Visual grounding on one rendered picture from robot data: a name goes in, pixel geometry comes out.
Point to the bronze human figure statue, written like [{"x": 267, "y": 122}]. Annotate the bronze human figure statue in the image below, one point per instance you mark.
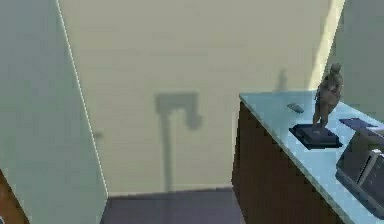
[{"x": 328, "y": 96}]

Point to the small grey remote control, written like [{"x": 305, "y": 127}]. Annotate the small grey remote control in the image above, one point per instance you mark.
[{"x": 295, "y": 107}]

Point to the brown cabinet with glass top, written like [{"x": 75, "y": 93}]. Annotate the brown cabinet with glass top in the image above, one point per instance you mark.
[{"x": 266, "y": 166}]

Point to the dark blue flat book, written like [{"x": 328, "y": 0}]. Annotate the dark blue flat book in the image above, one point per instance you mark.
[{"x": 356, "y": 123}]

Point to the brown wooden furniture corner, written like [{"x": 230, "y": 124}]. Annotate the brown wooden furniture corner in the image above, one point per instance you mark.
[{"x": 8, "y": 206}]

